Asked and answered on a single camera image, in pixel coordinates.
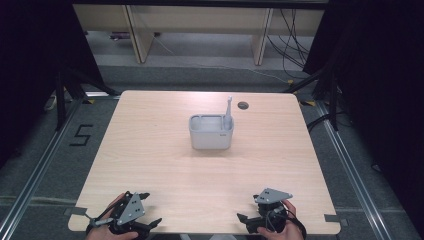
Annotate thin white cable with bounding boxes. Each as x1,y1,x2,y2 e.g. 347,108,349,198
152,35,292,85

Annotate metal floor rail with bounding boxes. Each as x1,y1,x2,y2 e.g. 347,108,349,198
0,99,83,240
315,101,388,240

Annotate person's right hand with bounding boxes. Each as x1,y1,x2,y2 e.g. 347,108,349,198
256,198,305,240

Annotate thick black floor cable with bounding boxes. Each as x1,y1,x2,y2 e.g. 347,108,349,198
306,112,336,133

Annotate beige wooden desk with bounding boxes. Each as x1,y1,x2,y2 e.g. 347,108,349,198
72,3,326,66

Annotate black gripper cord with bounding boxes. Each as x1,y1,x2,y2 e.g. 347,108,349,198
285,208,308,239

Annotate white electric toothbrush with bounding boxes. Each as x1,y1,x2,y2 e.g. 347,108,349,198
222,95,234,131

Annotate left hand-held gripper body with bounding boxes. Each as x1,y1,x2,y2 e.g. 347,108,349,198
85,190,150,240

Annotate bundle of black cables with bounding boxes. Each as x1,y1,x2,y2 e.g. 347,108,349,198
266,8,312,80

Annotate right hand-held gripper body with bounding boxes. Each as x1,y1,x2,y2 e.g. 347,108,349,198
253,187,294,235

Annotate white coiled cable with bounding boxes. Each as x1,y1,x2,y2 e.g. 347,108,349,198
43,94,58,112

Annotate black metal stand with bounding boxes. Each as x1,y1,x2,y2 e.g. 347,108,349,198
54,66,118,132
283,65,342,132

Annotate white compartment storage box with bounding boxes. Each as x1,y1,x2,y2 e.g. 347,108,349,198
188,113,235,151

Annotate black curtain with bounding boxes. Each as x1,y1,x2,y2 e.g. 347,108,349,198
0,0,105,168
302,0,424,231

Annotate person's left hand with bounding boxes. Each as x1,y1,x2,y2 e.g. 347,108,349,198
85,193,140,240

